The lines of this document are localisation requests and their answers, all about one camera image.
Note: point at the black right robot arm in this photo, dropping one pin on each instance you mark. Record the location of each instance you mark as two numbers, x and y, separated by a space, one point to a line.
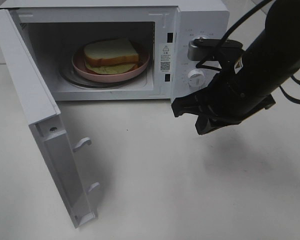
274 54

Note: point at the pink round plate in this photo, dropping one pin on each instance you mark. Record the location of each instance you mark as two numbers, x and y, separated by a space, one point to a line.
113 73

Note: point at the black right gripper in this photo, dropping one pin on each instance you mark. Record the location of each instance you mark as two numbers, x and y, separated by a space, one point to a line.
231 98

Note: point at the white microwave door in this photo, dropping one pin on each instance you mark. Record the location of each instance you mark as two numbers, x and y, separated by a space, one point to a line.
44 119

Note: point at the upper white power knob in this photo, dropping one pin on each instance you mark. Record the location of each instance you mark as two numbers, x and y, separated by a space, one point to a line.
202 40

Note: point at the white microwave oven body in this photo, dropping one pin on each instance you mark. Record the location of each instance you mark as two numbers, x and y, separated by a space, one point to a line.
54 29

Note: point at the white warning label sticker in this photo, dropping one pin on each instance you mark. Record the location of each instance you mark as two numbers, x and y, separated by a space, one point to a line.
165 57

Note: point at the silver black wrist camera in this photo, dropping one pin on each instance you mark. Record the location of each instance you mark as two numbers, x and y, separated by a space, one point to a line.
197 52

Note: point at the white bread sandwich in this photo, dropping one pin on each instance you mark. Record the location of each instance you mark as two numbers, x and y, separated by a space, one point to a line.
110 52

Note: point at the white timer knob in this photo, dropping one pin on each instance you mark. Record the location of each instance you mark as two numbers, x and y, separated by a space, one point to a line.
196 78

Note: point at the glass microwave turntable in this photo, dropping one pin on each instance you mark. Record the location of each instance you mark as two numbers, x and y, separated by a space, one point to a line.
67 72

